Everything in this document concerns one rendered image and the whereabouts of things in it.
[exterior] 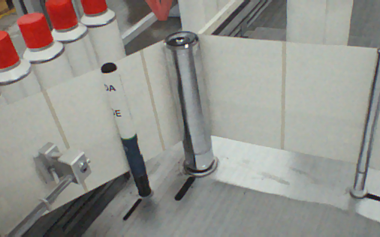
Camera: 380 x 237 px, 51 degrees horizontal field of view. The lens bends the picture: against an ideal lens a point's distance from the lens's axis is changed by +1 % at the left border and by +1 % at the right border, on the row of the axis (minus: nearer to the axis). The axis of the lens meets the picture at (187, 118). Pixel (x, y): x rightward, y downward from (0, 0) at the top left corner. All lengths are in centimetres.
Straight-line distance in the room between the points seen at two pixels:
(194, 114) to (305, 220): 17
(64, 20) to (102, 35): 6
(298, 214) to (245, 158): 11
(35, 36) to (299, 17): 34
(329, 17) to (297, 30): 4
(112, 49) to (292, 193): 32
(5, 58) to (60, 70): 7
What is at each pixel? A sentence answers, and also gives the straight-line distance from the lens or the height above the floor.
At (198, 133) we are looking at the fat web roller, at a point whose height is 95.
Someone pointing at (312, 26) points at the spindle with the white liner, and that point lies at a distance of 56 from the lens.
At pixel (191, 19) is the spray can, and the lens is 83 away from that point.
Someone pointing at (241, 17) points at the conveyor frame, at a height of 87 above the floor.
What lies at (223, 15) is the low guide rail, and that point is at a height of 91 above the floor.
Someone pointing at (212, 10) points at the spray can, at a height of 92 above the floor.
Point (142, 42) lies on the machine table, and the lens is 99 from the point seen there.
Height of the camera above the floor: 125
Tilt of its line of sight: 37 degrees down
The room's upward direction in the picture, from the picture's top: 10 degrees counter-clockwise
